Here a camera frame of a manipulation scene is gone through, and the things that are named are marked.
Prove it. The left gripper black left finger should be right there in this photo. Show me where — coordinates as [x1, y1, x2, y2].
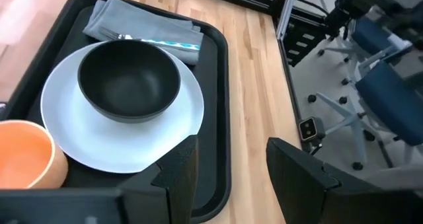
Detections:
[0, 134, 200, 224]

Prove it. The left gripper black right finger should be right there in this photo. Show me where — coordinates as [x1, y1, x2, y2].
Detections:
[266, 137, 423, 224]

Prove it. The white round plate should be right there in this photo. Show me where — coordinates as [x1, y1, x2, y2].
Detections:
[40, 40, 205, 174]

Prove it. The orange cup with handle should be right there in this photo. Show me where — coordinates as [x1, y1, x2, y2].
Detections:
[0, 119, 69, 190]

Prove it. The black round bowl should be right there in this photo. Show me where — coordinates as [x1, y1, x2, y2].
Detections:
[77, 38, 182, 124]

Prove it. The fork with teal patterned handle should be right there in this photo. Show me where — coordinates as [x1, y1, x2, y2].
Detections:
[98, 26, 201, 52]

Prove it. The grey cloth napkin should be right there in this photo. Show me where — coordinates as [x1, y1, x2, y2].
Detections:
[82, 0, 205, 66]

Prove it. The black rectangular serving tray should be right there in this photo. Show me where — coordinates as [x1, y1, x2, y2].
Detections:
[0, 0, 232, 224]

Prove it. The blue office chair white base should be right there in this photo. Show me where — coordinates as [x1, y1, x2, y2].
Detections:
[317, 15, 414, 86]
[307, 60, 423, 172]

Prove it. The silver aluminium extrusion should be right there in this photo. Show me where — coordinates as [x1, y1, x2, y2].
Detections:
[276, 0, 297, 42]

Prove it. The small table-level camera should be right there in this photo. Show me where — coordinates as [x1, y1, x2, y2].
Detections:
[298, 116, 327, 152]

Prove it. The black slotted mount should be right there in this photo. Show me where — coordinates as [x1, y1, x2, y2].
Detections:
[283, 17, 328, 68]

